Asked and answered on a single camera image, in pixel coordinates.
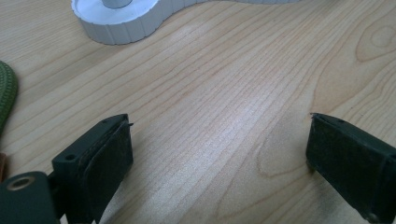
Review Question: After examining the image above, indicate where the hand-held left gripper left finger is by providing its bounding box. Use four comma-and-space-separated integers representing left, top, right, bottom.
50, 113, 134, 224

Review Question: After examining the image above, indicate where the white stand with bowl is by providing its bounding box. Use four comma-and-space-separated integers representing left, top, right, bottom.
70, 0, 303, 46

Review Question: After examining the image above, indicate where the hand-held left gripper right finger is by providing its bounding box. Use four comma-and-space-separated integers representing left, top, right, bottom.
305, 112, 396, 224

